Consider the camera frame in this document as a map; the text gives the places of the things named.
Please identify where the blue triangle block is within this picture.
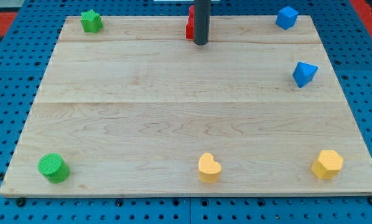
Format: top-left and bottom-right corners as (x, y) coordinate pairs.
(292, 62), (319, 88)

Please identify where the wooden board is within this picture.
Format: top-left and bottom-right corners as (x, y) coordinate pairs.
(0, 16), (372, 198)

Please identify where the yellow heart block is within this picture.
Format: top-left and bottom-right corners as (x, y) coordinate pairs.
(198, 152), (222, 183)

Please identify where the red block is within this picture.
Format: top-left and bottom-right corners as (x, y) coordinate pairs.
(185, 5), (195, 39)

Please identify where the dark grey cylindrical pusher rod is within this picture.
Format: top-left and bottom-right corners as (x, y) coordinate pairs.
(193, 0), (211, 45)

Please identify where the green star block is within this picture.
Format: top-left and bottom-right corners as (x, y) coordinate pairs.
(81, 9), (103, 33)

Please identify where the blue cube block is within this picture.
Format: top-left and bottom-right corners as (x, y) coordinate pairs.
(276, 6), (299, 30)

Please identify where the green cylinder block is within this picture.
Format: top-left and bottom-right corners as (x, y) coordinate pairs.
(37, 153), (70, 184)

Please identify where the yellow hexagon block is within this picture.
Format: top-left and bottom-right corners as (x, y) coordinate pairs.
(310, 150), (344, 180)

